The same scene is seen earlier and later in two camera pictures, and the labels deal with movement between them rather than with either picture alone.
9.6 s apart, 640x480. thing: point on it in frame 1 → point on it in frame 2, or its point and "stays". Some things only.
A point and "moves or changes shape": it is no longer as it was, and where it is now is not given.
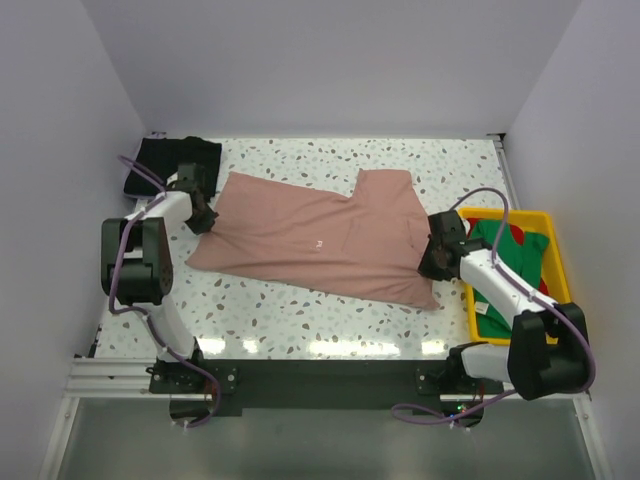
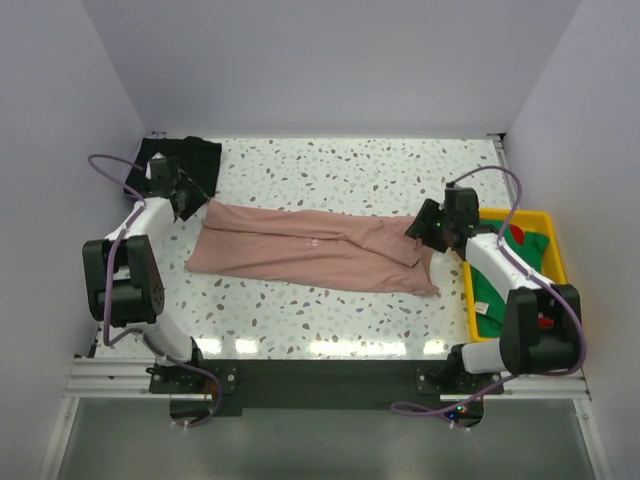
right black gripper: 427,270 → 419,227
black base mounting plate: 320,383 stays
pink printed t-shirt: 374,244 moves or changes shape
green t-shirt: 493,320 stays
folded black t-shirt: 162,156 stays
